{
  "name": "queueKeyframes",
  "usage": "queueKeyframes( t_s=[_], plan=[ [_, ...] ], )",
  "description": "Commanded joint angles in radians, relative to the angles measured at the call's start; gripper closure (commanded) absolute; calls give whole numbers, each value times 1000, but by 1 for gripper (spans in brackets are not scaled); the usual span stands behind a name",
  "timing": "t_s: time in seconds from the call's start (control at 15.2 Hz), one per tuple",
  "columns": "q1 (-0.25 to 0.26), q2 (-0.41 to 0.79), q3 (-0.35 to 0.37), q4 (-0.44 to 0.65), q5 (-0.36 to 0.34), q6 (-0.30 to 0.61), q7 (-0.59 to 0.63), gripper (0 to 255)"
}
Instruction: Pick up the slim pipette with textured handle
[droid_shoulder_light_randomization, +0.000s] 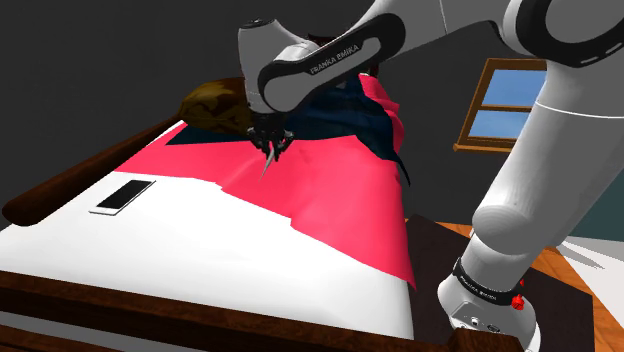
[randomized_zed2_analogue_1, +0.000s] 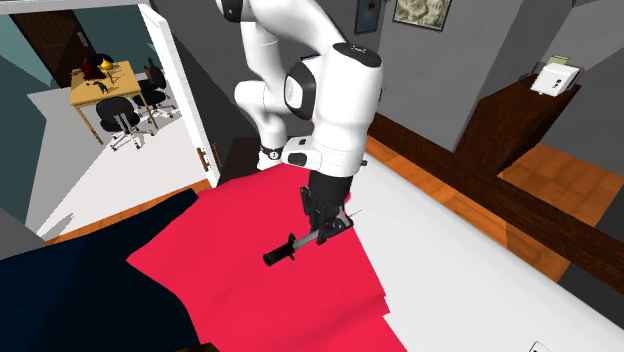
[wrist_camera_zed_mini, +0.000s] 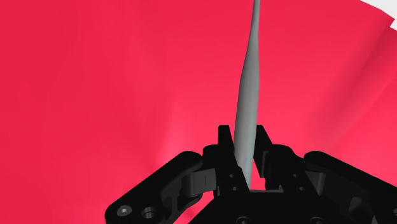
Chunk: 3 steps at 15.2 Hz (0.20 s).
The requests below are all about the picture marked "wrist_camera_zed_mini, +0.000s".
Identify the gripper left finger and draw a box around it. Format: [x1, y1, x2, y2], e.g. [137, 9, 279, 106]
[104, 124, 251, 224]

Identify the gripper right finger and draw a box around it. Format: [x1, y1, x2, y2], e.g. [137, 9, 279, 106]
[253, 124, 397, 224]

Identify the grey slender utensil handle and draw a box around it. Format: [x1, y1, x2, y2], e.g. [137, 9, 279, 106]
[233, 0, 261, 191]

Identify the red cloth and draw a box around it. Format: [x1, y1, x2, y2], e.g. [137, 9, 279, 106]
[0, 0, 397, 224]

